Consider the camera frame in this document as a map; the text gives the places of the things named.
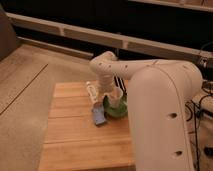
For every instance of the white ceramic cup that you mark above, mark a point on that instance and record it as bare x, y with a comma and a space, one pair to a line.
114, 97

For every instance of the blue rectangular box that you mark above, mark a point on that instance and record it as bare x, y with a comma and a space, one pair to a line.
98, 114

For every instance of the green plate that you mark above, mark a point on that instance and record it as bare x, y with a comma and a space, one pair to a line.
120, 111

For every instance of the white shelf rail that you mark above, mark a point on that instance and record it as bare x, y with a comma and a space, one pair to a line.
133, 44

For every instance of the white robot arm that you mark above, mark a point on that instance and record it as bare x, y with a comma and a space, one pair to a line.
157, 92

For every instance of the wooden table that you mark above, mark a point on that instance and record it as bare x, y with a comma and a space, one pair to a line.
73, 142

